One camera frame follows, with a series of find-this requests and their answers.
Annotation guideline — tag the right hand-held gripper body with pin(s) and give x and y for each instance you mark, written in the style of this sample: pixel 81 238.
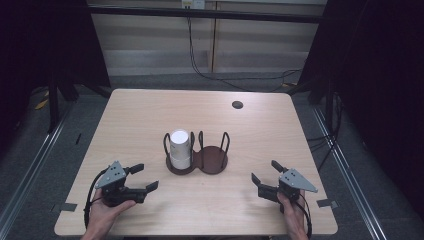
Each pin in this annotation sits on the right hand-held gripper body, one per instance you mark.
pixel 295 181

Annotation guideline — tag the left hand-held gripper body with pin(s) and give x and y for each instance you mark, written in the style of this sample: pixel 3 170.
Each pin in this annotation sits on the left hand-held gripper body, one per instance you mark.
pixel 111 176

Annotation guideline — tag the dark brown double cup holder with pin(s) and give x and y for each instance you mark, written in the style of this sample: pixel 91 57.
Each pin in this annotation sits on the dark brown double cup holder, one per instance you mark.
pixel 210 161

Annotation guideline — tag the printed white paper cup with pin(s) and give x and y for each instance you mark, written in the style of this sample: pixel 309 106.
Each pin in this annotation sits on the printed white paper cup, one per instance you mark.
pixel 180 141

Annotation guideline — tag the person's right hand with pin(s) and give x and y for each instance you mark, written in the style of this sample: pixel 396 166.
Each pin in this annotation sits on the person's right hand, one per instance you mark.
pixel 291 213

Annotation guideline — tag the person's left hand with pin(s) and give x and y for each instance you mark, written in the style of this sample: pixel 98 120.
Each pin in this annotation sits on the person's left hand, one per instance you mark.
pixel 103 216

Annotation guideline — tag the grey tape strip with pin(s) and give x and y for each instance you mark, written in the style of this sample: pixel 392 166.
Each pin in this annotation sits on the grey tape strip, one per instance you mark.
pixel 326 203
pixel 68 207

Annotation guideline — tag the round black table grommet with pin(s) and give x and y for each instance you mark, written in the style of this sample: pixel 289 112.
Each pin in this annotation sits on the round black table grommet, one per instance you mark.
pixel 237 105

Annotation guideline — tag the yellow floor scrap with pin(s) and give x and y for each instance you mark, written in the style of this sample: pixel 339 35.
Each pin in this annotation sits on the yellow floor scrap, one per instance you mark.
pixel 41 104

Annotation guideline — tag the dark curtain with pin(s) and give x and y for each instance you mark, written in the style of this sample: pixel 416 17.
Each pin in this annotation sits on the dark curtain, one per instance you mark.
pixel 40 43
pixel 383 83

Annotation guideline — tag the black horizontal bar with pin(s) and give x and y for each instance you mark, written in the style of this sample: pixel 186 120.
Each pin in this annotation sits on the black horizontal bar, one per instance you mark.
pixel 200 14

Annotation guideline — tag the metal floor rail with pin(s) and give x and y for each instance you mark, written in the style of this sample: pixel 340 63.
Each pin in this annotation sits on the metal floor rail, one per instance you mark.
pixel 350 180
pixel 30 170

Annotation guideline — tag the black stand post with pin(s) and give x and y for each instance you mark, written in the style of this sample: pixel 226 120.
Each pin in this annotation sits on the black stand post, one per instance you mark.
pixel 53 106

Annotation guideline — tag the white wall socket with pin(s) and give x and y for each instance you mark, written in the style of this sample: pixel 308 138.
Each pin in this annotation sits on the white wall socket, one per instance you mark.
pixel 193 3

